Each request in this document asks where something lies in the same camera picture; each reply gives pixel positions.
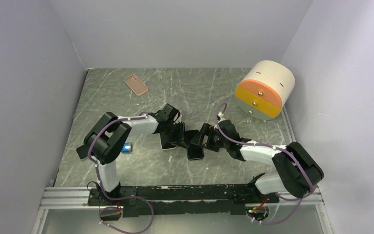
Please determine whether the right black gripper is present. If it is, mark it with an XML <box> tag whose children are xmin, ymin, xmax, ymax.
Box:
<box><xmin>189</xmin><ymin>123</ymin><xmax>229</xmax><ymax>152</ymax></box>

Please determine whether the pink phone case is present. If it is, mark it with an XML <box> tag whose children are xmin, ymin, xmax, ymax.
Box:
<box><xmin>124</xmin><ymin>74</ymin><xmax>149</xmax><ymax>96</ymax></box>

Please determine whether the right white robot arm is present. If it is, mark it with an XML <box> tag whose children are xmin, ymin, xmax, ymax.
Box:
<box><xmin>186</xmin><ymin>120</ymin><xmax>324</xmax><ymax>202</ymax></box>

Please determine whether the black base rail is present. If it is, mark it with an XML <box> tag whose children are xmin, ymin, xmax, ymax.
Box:
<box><xmin>87</xmin><ymin>184</ymin><xmax>279</xmax><ymax>217</ymax></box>

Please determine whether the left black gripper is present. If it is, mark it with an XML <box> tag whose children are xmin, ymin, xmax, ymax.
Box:
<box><xmin>164</xmin><ymin>121</ymin><xmax>189</xmax><ymax>149</ymax></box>

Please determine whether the aluminium frame rail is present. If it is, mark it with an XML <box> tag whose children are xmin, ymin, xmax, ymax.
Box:
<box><xmin>39</xmin><ymin>187</ymin><xmax>324</xmax><ymax>210</ymax></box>

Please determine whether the round drawer cabinet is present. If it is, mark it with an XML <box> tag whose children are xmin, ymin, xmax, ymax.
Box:
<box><xmin>234</xmin><ymin>60</ymin><xmax>295</xmax><ymax>121</ymax></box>

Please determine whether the black phone case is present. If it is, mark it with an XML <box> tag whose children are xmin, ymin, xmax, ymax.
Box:
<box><xmin>186</xmin><ymin>130</ymin><xmax>204</xmax><ymax>161</ymax></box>

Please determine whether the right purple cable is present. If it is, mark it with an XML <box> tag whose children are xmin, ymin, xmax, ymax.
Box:
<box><xmin>215</xmin><ymin>103</ymin><xmax>318</xmax><ymax>226</ymax></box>

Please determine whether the beige phone case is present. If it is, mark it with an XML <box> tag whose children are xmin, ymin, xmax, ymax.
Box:
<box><xmin>160</xmin><ymin>134</ymin><xmax>177</xmax><ymax>151</ymax></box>

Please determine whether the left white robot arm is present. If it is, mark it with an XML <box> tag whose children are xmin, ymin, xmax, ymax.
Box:
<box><xmin>76</xmin><ymin>103</ymin><xmax>189</xmax><ymax>205</ymax></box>

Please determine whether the blue grey small cylinder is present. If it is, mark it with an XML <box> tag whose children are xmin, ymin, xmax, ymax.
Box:
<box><xmin>121</xmin><ymin>142</ymin><xmax>133</xmax><ymax>154</ymax></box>

